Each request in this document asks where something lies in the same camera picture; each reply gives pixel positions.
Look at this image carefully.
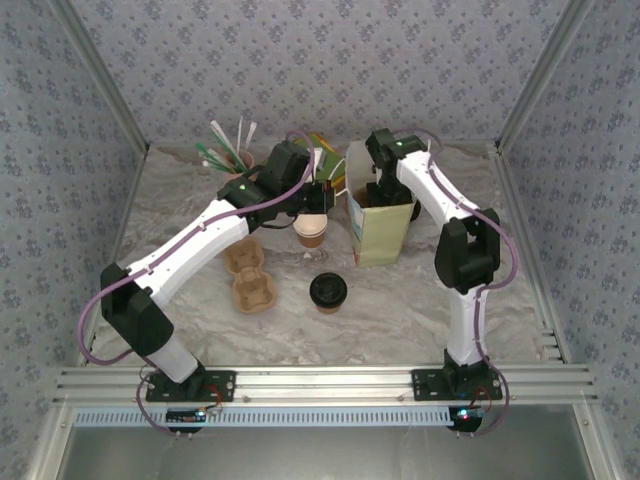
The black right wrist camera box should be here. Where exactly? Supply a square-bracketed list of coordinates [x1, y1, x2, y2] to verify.
[367, 182, 417, 209]

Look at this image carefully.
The left aluminium frame post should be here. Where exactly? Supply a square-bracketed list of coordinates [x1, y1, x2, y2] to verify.
[49, 0, 151, 154]

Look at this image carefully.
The right aluminium frame post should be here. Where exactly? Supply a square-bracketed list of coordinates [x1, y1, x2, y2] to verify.
[494, 0, 599, 154]

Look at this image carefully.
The white slotted cable duct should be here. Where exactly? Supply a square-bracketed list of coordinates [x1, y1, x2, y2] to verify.
[73, 405, 464, 428]

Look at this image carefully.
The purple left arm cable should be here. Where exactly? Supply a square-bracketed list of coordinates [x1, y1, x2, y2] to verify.
[81, 130, 324, 437]

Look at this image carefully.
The left circuit board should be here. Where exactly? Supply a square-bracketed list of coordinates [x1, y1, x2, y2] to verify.
[166, 408, 209, 425]

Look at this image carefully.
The empty brown paper cup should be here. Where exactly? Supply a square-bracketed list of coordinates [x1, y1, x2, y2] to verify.
[298, 227, 329, 250]
[292, 212, 330, 237]

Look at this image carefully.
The colourful paper napkin stack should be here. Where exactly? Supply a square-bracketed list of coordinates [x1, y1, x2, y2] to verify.
[304, 132, 347, 184]

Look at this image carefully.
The aluminium base beam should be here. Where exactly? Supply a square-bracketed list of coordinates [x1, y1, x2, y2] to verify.
[52, 366, 600, 405]

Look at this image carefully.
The long white green-striped straw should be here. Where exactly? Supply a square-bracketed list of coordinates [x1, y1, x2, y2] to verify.
[209, 119, 248, 170]

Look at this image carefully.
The circuit board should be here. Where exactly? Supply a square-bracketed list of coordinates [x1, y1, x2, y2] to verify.
[166, 408, 209, 425]
[448, 405, 485, 432]

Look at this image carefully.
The right circuit board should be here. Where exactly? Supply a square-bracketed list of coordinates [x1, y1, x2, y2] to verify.
[448, 405, 485, 432]

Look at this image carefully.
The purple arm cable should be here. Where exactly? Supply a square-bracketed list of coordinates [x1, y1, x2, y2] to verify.
[399, 127, 520, 437]
[81, 130, 324, 437]

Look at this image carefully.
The floral paper takeout bag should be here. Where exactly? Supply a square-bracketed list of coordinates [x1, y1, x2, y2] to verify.
[327, 139, 416, 269]

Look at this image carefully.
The aluminium frame post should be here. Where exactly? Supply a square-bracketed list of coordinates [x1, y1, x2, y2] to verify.
[494, 0, 599, 154]
[49, 0, 151, 154]

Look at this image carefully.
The brown pulp cup carrier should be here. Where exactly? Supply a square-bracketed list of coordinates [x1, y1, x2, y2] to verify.
[222, 237, 279, 316]

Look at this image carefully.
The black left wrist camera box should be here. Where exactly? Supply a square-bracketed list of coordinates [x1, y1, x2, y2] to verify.
[261, 141, 315, 195]

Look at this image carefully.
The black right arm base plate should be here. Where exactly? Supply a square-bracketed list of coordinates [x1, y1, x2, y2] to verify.
[410, 368, 504, 403]

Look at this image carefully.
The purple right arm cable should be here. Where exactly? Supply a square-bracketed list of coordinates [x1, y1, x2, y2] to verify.
[399, 127, 520, 437]

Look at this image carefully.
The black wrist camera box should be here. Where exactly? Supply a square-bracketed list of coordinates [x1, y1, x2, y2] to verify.
[261, 141, 315, 195]
[367, 182, 417, 209]

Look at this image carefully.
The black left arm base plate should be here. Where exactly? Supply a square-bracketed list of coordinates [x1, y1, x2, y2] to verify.
[144, 368, 237, 403]

